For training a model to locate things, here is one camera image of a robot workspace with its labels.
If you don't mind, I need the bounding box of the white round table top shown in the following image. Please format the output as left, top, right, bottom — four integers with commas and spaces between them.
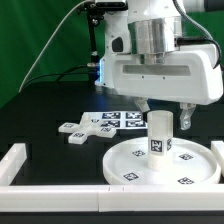
103, 137, 221, 185

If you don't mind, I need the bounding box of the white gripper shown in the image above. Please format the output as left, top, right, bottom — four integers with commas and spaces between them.
105, 44, 223, 130

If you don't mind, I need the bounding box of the white cable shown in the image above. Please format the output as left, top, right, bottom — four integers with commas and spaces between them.
18, 0, 91, 93

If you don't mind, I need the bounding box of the black cable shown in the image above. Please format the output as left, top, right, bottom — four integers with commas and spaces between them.
171, 0, 224, 68

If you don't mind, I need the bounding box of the white cross-shaped table base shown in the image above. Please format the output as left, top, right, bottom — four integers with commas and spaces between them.
58, 112, 116, 145

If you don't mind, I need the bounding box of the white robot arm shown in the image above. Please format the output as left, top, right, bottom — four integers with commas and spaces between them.
95, 0, 223, 130

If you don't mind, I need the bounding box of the white left fence bar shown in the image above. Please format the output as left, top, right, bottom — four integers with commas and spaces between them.
0, 143, 27, 187

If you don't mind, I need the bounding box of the white front fence bar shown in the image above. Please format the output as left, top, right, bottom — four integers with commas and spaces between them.
0, 184, 224, 212

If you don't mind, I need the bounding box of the white sheet with markers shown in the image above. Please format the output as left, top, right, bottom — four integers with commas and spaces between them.
80, 111, 148, 130

